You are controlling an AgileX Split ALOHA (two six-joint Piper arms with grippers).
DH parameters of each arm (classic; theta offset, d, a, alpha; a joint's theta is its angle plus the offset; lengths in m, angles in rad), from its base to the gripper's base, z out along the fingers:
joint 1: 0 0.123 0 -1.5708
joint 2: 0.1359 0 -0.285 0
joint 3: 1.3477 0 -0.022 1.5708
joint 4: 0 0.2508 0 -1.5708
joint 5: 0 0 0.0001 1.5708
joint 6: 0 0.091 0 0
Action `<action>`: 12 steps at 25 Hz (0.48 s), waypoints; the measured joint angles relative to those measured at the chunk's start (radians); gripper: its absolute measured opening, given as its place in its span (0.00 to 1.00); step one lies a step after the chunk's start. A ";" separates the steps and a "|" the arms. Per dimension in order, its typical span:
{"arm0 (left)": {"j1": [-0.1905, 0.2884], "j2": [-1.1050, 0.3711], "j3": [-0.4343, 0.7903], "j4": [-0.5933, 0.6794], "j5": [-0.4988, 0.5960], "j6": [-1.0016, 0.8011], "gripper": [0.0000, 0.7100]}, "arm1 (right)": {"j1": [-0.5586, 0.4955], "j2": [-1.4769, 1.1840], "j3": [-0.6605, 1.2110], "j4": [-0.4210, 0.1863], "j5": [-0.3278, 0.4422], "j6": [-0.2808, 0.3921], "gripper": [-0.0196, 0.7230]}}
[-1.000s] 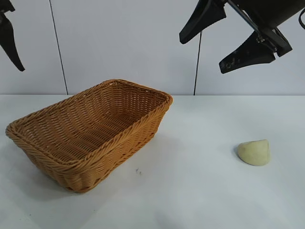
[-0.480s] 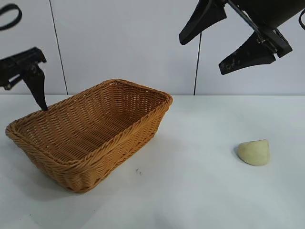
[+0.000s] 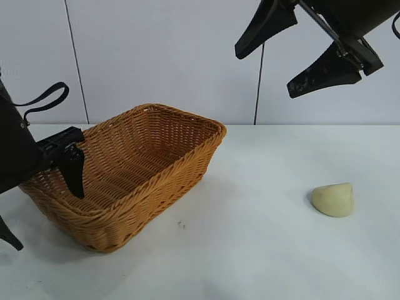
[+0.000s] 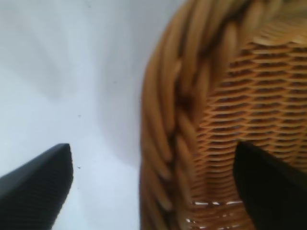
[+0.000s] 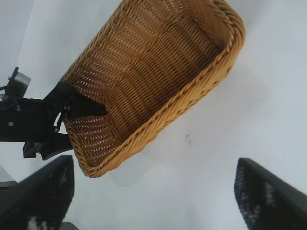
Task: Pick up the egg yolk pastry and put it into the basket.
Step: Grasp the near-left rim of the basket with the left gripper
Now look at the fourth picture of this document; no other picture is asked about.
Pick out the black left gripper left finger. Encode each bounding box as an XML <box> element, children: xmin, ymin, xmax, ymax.
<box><xmin>0</xmin><ymin>143</ymin><xmax>74</xmax><ymax>230</ymax></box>

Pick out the brown woven wicker basket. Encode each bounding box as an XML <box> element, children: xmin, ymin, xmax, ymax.
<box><xmin>138</xmin><ymin>0</ymin><xmax>307</xmax><ymax>230</ymax></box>

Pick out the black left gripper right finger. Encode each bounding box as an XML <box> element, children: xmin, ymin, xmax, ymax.
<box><xmin>233</xmin><ymin>140</ymin><xmax>307</xmax><ymax>230</ymax></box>

